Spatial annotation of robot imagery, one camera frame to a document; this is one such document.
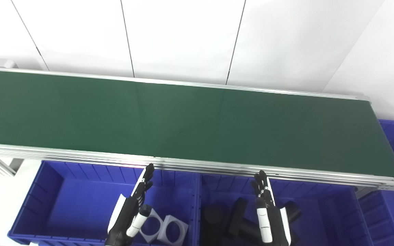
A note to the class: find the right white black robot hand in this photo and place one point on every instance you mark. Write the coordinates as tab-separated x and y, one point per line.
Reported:
268	218

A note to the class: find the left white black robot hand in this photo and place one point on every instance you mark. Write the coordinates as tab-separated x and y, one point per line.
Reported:
125	212

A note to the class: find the black T-shaped part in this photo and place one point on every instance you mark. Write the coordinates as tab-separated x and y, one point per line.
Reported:
239	212

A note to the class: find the white square part with hole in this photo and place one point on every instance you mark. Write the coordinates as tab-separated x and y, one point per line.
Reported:
182	228
156	216

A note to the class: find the blue bin with white parts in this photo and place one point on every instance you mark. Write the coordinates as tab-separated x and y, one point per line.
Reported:
80	201

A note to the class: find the black cylinder part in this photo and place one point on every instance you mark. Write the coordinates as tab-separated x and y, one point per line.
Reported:
213	218

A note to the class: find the blue bin with black parts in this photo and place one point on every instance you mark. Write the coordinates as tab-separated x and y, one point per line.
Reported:
327	218

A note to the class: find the short aluminium conveyor leg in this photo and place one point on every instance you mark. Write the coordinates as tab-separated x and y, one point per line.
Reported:
364	191

